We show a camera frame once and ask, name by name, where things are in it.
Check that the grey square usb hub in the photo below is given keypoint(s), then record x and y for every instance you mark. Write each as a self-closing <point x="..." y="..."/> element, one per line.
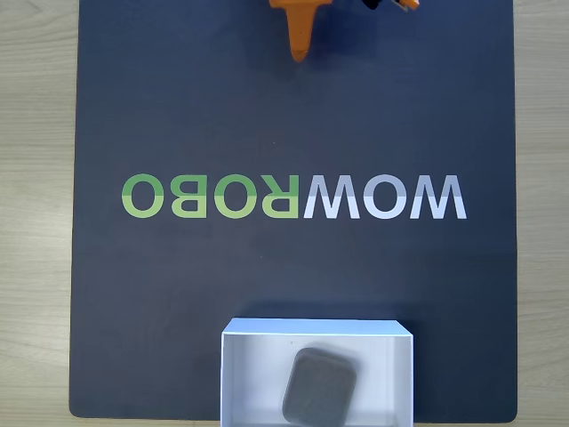
<point x="318" y="387"/>

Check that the dark mat with WOWROBO logo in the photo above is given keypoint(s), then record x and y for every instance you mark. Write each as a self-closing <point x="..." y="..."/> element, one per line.
<point x="355" y="111"/>

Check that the white open cardboard box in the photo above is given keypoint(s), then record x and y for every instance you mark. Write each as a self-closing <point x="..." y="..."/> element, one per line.
<point x="249" y="378"/>

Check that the orange camera mount with board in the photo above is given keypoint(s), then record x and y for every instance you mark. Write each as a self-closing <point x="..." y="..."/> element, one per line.
<point x="409" y="3"/>

